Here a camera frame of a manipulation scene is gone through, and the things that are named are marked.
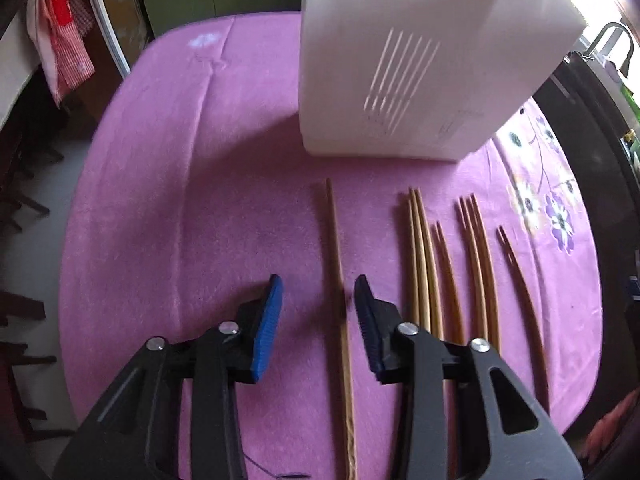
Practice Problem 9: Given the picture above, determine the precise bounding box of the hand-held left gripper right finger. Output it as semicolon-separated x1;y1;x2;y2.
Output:
354;275;586;480

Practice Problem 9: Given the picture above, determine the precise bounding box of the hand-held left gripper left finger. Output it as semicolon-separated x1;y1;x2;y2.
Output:
52;274;284;480

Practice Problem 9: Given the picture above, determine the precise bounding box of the group of wooden chopsticks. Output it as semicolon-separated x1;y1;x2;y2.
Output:
407;187;551;415

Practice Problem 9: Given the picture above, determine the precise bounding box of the single light wooden chopstick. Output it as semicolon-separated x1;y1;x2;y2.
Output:
325;178;358;480

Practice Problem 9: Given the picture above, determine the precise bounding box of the white plastic chopstick holder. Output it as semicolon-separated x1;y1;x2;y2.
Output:
298;0;587;162

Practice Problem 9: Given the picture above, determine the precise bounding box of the purple floral tablecloth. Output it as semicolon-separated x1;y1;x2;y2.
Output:
59;11;602;480

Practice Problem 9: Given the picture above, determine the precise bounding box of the dark wooden chair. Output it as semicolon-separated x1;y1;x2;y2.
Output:
0;105;66;233

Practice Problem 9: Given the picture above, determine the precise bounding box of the dark kitchen counter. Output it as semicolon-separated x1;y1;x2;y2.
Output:
530;52;640;441

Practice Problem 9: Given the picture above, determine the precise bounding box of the red checked apron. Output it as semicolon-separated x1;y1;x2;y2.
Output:
26;0;96;106

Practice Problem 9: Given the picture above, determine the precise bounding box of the metal kitchen faucet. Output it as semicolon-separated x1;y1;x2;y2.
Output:
582;22;635;78

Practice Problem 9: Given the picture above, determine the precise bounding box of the white door frame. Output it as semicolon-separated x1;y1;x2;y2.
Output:
80;0;132;79

